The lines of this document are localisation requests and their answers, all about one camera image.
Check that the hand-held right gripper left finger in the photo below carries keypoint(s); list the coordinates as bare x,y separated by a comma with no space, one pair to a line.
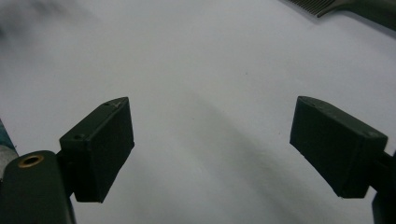
99,149

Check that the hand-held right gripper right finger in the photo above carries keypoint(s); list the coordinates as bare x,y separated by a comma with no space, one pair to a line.
337,146

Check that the grey strainer ladle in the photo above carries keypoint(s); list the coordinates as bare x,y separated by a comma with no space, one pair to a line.
358,7

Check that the teal cloth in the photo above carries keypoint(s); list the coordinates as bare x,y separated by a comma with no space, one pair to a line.
4,141

